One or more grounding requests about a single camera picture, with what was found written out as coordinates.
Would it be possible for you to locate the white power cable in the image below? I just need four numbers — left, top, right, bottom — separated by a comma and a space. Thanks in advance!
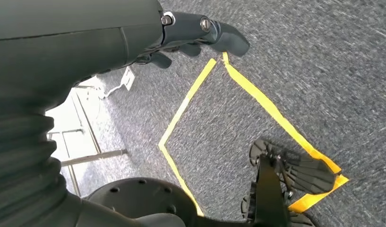
97, 82, 126, 100

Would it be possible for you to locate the steel workbench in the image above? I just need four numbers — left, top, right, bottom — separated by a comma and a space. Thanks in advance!
46, 84, 128, 198

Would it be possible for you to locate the black robot hip joint disc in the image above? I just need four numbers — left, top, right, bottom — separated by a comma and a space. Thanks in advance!
86, 177, 198, 227

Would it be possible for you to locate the black ribbed robot left foot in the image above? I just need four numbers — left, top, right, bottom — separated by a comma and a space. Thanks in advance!
249, 139, 337, 195

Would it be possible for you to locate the yellow floor tape rectangle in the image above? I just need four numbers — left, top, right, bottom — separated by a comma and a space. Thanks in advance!
158, 52, 350, 217

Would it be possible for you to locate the white power strip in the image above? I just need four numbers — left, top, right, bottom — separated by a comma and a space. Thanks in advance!
120, 66, 136, 91

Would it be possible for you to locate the black robot left leg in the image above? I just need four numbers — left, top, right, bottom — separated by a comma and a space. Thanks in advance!
192, 155, 291, 227

